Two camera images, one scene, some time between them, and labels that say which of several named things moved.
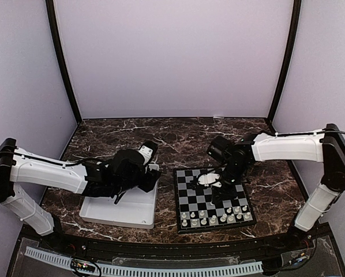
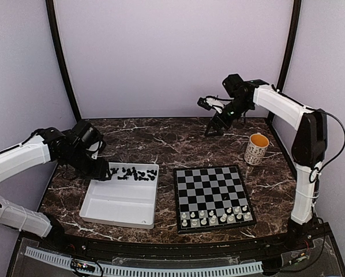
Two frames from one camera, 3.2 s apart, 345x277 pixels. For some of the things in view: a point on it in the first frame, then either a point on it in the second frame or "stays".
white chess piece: x=203 y=221 stays
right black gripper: x=231 y=194 → x=217 y=125
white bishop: x=224 y=217 stays
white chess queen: x=213 y=220 stays
